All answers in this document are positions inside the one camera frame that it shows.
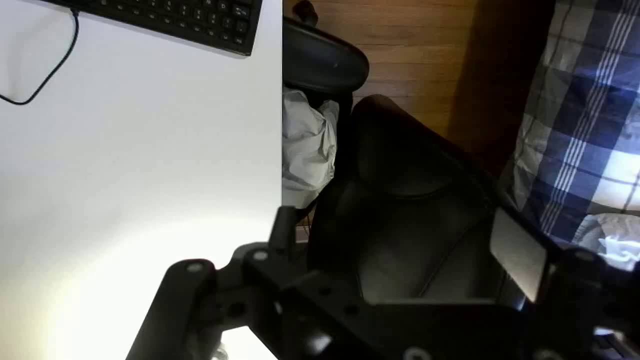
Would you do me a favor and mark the black keyboard cable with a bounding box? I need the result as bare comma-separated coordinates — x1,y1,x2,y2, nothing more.
0,6,82,108

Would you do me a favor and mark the crumpled white paper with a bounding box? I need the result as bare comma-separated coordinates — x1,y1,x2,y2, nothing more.
573,212,640,274

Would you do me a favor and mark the crumpled grey cloth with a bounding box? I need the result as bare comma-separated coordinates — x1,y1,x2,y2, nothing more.
282,87,342,211

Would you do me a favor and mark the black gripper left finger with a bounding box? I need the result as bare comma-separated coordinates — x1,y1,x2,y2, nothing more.
123,205,365,360

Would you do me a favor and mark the black office chair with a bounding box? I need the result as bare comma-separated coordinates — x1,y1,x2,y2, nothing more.
282,0,562,310

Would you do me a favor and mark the blue white plaid fabric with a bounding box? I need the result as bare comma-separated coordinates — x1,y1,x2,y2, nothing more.
497,0,640,251

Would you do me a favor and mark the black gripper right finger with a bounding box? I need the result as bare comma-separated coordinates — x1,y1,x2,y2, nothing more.
488,205,640,360

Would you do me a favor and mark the black computer keyboard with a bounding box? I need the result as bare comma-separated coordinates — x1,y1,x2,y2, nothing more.
43,0,264,59

